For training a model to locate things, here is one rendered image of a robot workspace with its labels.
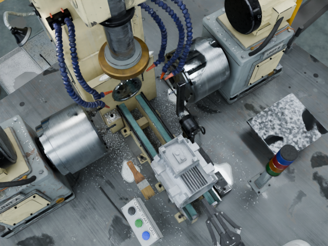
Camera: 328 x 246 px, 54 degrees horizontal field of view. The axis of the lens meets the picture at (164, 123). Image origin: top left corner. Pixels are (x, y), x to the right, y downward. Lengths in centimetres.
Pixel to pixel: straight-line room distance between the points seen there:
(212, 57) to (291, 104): 46
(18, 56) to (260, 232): 197
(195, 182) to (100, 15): 65
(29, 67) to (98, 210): 132
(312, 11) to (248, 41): 192
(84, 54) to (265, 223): 104
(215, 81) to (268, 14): 33
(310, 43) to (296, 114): 158
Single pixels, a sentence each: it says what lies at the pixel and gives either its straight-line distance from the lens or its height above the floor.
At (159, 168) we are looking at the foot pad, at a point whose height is 108.
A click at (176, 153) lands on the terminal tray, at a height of 113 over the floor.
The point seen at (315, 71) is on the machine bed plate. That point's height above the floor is 80.
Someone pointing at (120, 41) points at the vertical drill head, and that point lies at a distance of 106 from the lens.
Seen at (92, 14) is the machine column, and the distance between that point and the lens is 94.
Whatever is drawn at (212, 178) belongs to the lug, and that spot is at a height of 109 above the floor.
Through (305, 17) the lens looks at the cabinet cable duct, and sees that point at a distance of 326.
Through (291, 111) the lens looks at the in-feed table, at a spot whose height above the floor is 92.
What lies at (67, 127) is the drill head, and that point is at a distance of 127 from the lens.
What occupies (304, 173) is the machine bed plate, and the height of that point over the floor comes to 80.
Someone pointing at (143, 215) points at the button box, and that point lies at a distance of 121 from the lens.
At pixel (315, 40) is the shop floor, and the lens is 317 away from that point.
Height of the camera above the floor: 227
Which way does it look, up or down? 65 degrees down
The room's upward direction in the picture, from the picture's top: 3 degrees counter-clockwise
